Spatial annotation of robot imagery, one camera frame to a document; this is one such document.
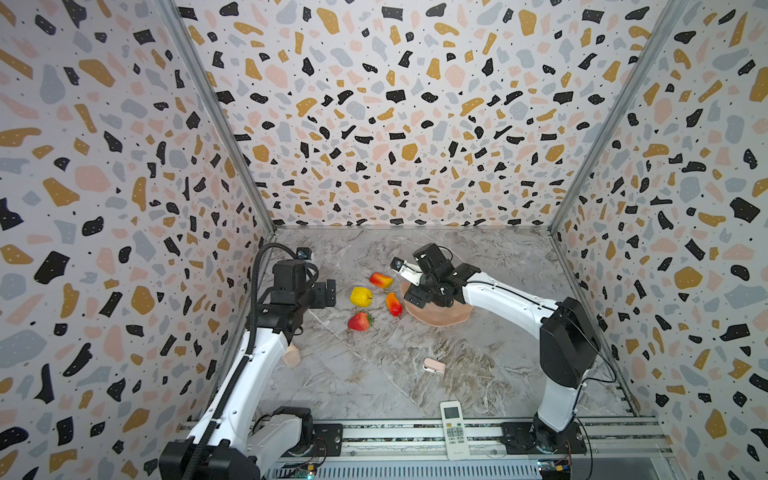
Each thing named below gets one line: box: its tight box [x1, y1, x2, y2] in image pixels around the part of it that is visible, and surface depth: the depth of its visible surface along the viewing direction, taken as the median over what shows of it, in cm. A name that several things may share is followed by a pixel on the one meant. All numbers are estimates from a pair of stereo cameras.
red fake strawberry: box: [347, 312, 375, 332], surface depth 94 cm
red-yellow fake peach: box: [370, 272, 394, 289], surface depth 105 cm
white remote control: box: [440, 400, 470, 461], surface depth 76 cm
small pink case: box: [422, 358, 446, 374], surface depth 87 cm
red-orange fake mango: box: [386, 292, 403, 317], surface depth 97 cm
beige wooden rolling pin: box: [282, 342, 301, 368], surface depth 86 cm
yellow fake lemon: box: [349, 286, 373, 308], surface depth 98 cm
